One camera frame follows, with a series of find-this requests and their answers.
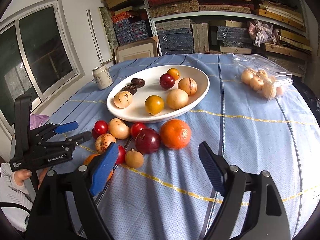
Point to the red cherry tomato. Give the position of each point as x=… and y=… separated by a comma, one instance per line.
x=101, y=127

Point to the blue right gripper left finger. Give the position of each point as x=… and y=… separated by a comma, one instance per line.
x=102, y=168

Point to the yellow-orange plum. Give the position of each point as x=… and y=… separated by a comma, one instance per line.
x=154, y=104
x=175, y=73

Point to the large orange mandarin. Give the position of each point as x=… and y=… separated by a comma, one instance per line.
x=175, y=134

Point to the metal storage shelf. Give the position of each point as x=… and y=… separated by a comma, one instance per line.
x=220, y=26

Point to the small brown longan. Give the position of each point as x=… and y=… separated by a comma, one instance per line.
x=134, y=159

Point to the white ceramic plate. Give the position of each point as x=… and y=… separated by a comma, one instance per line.
x=136, y=112

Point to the pink plastic bag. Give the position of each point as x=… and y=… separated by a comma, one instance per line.
x=261, y=32

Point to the large tan round fruit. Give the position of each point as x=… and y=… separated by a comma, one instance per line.
x=177, y=99

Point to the dark brown chestnut fruit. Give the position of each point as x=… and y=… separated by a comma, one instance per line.
x=130, y=88

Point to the blue checked tablecloth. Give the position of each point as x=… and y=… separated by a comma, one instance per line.
x=171, y=197

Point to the dark red plum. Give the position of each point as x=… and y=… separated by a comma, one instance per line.
x=166, y=81
x=147, y=141

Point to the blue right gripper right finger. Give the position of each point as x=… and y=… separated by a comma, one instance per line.
x=215, y=167

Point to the clear plastic fruit box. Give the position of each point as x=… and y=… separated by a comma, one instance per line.
x=262, y=75

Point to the purple cloth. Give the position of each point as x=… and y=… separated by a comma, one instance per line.
x=38, y=120

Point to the window with white frame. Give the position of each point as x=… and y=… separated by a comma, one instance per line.
x=37, y=56

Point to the framed picture leaning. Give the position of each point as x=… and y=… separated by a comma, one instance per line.
x=137, y=50

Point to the person left hand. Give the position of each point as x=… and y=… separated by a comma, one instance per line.
x=22, y=175

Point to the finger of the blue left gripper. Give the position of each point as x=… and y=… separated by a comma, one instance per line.
x=79, y=138
x=63, y=128

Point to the tan scarred round fruit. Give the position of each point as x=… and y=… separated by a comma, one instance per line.
x=188, y=85

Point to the white beverage can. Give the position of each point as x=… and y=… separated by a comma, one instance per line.
x=102, y=77

